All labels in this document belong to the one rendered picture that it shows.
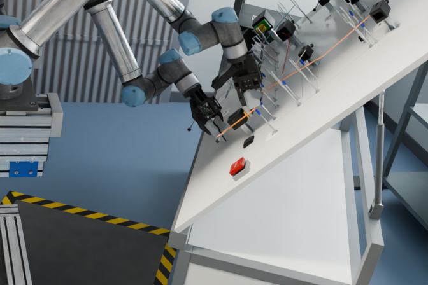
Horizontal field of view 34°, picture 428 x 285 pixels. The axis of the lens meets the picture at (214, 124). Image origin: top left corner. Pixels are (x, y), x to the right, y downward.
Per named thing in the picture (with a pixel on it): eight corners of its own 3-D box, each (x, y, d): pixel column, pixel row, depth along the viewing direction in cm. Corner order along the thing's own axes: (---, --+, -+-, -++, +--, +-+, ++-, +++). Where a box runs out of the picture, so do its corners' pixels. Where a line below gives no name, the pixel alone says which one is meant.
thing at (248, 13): (230, 37, 323) (234, 23, 320) (238, 14, 354) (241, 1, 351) (300, 54, 322) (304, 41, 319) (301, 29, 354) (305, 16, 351)
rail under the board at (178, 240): (167, 246, 221) (170, 230, 218) (214, 95, 326) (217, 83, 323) (183, 250, 221) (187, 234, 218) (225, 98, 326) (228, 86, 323)
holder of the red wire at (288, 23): (309, 31, 279) (292, 11, 277) (302, 46, 269) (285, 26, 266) (299, 37, 282) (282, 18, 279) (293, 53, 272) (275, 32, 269)
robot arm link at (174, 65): (164, 58, 245) (179, 44, 241) (181, 83, 245) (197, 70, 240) (151, 62, 239) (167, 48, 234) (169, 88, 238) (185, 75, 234)
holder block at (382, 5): (404, 11, 218) (387, -11, 215) (399, 29, 210) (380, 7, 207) (392, 18, 221) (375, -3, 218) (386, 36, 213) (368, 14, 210)
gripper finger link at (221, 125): (229, 138, 234) (213, 116, 235) (225, 142, 240) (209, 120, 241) (236, 133, 236) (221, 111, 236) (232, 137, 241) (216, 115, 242)
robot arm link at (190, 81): (173, 88, 241) (192, 76, 244) (180, 98, 241) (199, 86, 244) (177, 81, 234) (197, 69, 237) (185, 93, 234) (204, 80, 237)
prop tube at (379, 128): (372, 212, 223) (375, 126, 209) (371, 207, 225) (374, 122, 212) (383, 212, 222) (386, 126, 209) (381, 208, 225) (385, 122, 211)
